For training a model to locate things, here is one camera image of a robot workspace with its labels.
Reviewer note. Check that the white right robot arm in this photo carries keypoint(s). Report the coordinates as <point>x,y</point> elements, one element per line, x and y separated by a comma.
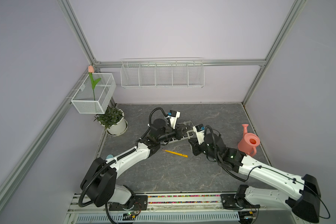
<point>300,194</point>

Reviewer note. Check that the teal hand shovel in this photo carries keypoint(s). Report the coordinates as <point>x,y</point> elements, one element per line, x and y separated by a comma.
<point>109,157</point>

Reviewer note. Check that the beige toothbrush holder tray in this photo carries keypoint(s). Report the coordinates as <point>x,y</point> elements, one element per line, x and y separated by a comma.
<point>183,131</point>

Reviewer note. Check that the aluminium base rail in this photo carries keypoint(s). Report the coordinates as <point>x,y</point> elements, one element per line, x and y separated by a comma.
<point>178,208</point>

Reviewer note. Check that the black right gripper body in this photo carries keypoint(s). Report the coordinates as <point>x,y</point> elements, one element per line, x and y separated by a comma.
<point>202,149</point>

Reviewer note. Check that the long white wire shelf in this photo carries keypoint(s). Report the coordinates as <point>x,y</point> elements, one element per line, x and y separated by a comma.
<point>162,73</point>

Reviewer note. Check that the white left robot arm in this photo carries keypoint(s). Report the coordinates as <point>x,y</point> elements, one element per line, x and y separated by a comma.
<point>99,184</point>

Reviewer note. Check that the potted green plant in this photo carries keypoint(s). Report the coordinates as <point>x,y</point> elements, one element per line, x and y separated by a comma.
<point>113,121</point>

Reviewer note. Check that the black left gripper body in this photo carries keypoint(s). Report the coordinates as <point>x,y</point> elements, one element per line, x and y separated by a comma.
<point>170,133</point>

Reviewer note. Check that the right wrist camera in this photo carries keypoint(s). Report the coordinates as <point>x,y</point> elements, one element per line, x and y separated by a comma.
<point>199,131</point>

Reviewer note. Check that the yellow toothbrush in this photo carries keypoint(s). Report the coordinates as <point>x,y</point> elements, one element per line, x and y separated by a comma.
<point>175,153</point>

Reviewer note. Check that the pink watering can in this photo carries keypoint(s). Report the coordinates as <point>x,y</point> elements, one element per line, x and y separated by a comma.
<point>249,142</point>

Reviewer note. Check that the white wire basket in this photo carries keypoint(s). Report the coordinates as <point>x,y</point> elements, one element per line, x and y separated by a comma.
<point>83,99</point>

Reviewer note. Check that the artificial pink tulip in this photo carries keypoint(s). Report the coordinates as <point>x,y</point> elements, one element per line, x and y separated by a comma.
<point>94,82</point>

